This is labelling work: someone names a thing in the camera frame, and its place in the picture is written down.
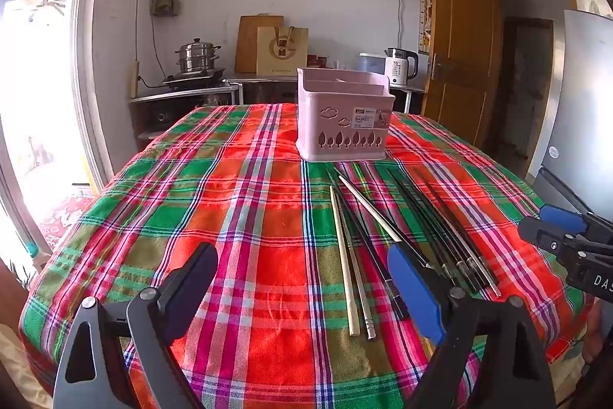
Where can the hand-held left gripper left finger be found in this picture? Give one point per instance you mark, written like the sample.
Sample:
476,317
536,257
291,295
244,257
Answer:
191,279

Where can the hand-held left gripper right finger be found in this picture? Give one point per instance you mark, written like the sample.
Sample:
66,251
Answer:
416,289

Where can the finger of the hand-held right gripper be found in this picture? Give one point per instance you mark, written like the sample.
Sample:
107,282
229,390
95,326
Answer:
546,236
562,218

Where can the silver-tipped cream chopstick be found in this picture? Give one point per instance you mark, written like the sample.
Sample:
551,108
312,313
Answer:
366,318

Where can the light wooden chopstick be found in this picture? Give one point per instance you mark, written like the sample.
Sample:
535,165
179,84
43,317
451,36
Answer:
368,207
342,265

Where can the pink plastic basket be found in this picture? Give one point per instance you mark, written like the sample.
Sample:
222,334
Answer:
330,126

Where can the plaid tablecloth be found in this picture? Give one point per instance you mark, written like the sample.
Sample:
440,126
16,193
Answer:
268,217

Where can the silver refrigerator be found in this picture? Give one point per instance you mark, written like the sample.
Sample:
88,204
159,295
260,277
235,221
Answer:
579,102

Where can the red floor mat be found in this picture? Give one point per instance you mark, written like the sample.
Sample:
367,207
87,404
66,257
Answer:
64,217

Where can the steel kitchen cabinet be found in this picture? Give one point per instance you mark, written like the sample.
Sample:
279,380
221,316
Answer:
191,102

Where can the black induction cooker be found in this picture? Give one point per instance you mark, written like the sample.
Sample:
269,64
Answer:
194,78

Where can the wooden door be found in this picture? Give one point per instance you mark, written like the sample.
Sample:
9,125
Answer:
459,45

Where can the beige power strip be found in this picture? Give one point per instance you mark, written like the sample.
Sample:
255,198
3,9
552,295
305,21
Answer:
133,78

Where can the white electric kettle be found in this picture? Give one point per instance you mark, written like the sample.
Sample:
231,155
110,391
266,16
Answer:
400,69

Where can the steel steamer pot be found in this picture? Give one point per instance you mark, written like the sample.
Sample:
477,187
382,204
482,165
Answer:
197,54

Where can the clear plastic container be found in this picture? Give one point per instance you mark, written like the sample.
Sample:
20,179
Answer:
371,63

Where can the wooden cutting board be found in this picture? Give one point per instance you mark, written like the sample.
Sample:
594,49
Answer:
246,45

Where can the tan paper bag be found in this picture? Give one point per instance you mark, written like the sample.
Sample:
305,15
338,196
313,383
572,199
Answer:
281,52

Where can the red cans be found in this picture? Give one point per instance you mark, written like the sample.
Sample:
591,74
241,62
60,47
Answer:
317,61

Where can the wall poster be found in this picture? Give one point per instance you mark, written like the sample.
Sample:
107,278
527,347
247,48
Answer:
425,16

